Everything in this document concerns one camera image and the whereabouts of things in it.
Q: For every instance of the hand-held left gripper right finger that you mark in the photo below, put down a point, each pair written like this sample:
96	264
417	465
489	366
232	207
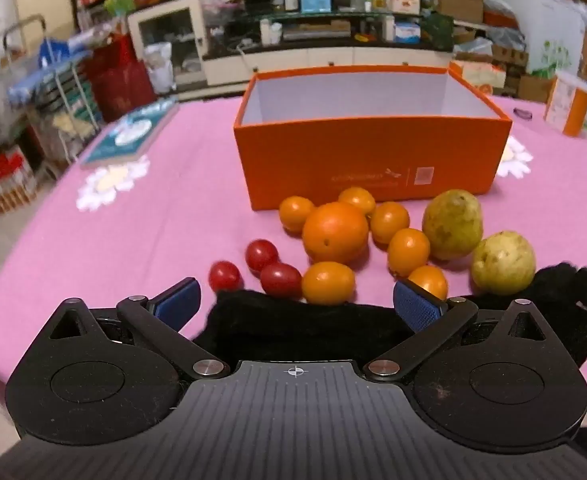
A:
416	307

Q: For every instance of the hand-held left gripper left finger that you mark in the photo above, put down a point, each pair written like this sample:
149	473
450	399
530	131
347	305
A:
178	304

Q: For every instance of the yellow guava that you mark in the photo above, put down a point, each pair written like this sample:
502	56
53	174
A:
503	262

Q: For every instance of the oval red cherry tomato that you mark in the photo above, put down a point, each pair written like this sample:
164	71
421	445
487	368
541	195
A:
280	278

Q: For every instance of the large round orange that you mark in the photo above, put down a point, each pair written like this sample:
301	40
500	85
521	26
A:
335	232

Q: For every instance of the orange cardboard box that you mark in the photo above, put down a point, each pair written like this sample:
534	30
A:
373	160

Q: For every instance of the black fuzzy cloth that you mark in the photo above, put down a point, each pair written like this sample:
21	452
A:
298	330

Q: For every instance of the orange and white carton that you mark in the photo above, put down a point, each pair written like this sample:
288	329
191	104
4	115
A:
571	105

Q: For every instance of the teal book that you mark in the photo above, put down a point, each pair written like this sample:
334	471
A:
131	132

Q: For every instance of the red and white carton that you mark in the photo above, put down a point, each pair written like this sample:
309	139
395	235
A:
6	180

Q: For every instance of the red gift bag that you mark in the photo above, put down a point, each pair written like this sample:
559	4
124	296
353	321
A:
111	47
123	90

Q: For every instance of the white pouch bag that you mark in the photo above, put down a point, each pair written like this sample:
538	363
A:
159	66

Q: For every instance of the white appliance with green print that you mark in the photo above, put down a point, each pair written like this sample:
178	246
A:
548	35

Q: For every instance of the blue grey folded cloth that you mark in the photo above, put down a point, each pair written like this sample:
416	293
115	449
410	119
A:
31	85

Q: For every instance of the white television stand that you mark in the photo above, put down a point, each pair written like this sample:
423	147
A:
323	59

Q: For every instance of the white glass-door cabinet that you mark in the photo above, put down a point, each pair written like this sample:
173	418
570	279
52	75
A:
168	35

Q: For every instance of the blue and white box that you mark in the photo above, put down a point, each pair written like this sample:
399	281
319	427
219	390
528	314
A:
407	32

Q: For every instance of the dark green gift bag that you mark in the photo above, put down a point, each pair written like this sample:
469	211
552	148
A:
438	31

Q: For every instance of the blue bag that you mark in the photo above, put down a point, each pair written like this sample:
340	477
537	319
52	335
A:
56	52

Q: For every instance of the white upright device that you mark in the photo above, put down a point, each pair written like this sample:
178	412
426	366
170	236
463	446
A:
268	31

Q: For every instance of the silver media player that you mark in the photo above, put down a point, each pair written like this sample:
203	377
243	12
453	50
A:
316	32

